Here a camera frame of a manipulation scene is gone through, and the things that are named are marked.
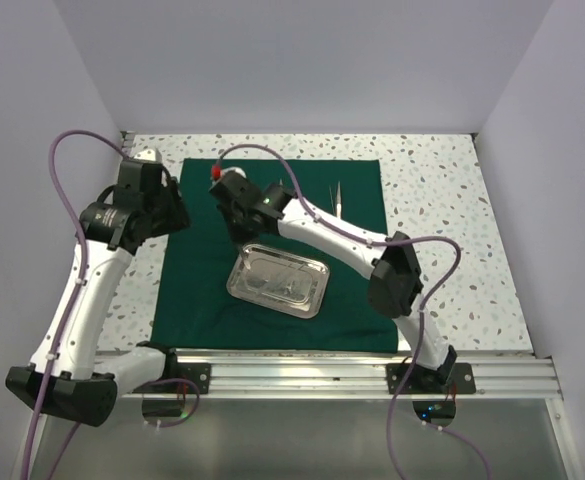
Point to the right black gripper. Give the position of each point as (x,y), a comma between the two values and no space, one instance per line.
(238,236)

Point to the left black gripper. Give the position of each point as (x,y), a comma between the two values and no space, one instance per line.
(178,217)

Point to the steel instrument tray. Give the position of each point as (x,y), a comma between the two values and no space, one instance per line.
(237,288)

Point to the steel forceps tweezers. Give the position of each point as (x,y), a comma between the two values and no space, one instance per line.
(335,194)

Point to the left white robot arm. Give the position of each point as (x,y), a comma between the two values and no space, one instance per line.
(62,378)

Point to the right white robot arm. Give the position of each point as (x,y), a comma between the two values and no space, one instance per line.
(389,264)

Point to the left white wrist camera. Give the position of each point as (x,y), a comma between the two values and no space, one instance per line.
(152,155)

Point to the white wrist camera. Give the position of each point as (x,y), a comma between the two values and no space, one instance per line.
(218,172)
(152,155)

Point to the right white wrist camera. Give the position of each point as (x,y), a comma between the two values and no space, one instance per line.
(218,172)

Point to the aluminium mounting rail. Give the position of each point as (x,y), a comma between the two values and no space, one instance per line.
(357,376)

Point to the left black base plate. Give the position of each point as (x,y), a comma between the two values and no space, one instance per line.
(189,377)

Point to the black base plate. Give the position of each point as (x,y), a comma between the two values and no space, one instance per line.
(452,377)
(189,377)

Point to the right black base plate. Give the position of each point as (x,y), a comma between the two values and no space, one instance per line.
(452,377)

